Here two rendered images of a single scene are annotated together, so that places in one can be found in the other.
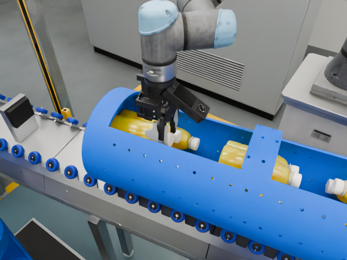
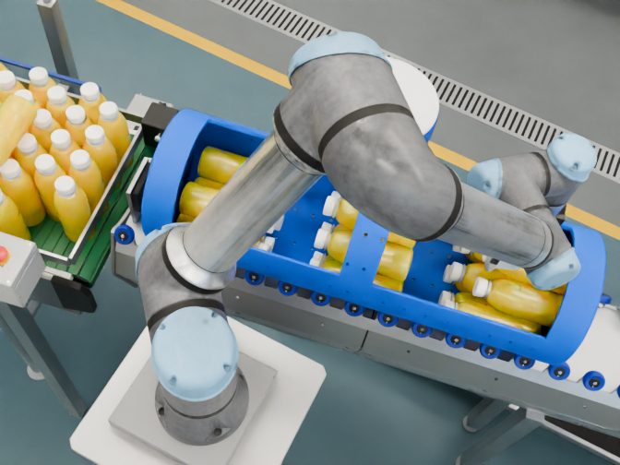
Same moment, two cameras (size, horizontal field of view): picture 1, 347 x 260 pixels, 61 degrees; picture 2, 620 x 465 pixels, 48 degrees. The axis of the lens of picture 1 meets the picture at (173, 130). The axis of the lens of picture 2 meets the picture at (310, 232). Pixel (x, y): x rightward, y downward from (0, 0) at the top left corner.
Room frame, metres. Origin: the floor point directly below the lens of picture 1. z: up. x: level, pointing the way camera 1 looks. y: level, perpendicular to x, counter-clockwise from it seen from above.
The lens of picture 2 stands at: (1.15, -0.55, 2.33)
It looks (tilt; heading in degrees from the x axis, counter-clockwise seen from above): 59 degrees down; 162
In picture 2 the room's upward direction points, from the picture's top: 12 degrees clockwise
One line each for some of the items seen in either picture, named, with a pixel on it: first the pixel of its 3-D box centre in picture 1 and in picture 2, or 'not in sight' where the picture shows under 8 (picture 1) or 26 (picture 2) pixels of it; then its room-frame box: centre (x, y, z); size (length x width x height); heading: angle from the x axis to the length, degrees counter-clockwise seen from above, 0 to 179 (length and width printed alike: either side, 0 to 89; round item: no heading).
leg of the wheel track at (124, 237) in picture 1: (122, 226); (494, 441); (0.75, 0.26, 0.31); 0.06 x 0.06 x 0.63; 66
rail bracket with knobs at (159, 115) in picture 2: not in sight; (160, 130); (0.06, -0.63, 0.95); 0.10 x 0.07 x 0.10; 156
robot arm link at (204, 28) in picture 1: (205, 26); (510, 190); (0.60, -0.07, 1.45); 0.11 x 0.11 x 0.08; 9
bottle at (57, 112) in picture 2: not in sight; (65, 122); (0.06, -0.84, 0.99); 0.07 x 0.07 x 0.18
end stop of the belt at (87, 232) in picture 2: not in sight; (111, 187); (0.23, -0.74, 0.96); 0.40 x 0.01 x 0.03; 156
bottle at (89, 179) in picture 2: not in sight; (88, 184); (0.24, -0.79, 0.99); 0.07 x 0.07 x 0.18
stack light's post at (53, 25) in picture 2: not in sight; (86, 141); (-0.22, -0.87, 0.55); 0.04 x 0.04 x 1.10; 66
